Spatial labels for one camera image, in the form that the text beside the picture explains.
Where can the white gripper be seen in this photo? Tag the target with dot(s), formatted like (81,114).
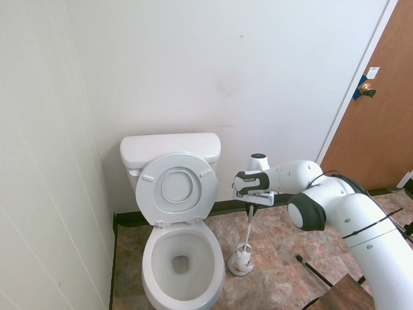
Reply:
(261,199)

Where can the white toilet brush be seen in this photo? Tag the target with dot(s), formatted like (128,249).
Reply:
(247,229)

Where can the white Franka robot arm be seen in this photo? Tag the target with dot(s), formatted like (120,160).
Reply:
(371,232)

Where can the white toilet tank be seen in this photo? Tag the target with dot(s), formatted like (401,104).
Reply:
(216,169)

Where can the white toilet bowl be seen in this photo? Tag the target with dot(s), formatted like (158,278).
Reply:
(213,258)

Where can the white toilet brush holder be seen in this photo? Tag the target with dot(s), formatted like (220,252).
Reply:
(240,273)

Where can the white toilet seat with lid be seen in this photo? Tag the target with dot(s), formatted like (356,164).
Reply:
(177,189)

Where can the white toilet tank lid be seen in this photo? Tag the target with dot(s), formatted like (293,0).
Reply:
(167,145)

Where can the dark wooden table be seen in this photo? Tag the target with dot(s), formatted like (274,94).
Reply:
(345,295)

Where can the blue tape strip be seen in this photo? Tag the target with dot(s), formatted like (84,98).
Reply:
(356,94)

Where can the brown wooden door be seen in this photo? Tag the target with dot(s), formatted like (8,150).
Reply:
(387,122)

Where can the brass door knob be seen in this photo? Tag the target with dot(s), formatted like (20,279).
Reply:
(366,88)

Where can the white paper label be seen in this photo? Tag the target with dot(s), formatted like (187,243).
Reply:
(373,73)

